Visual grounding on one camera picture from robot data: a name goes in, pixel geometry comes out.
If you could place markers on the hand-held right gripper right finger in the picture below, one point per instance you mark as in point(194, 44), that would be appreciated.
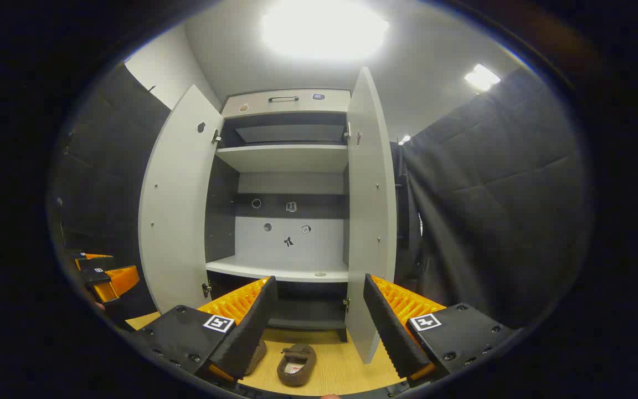
point(391, 332)

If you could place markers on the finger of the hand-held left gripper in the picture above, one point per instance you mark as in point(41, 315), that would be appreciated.
point(119, 280)
point(94, 259)

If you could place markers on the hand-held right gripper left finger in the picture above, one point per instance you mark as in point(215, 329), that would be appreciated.
point(252, 327)

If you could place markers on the brown fuzzy shoe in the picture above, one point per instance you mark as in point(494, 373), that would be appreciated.
point(297, 368)
point(258, 357)

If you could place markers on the white cabinet door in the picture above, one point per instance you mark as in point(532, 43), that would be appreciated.
point(178, 210)
point(369, 221)

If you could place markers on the white shoe cabinet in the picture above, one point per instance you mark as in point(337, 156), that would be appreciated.
point(286, 158)

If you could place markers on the white cabinet drawer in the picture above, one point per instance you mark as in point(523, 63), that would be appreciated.
point(286, 109)

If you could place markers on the black backdrop cloth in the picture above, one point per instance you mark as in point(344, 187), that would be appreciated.
point(496, 210)
point(103, 183)

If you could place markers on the small ceiling light panel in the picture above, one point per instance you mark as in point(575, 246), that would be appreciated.
point(404, 139)
point(482, 77)

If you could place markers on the large ceiling light panel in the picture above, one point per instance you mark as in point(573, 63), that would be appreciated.
point(324, 27)

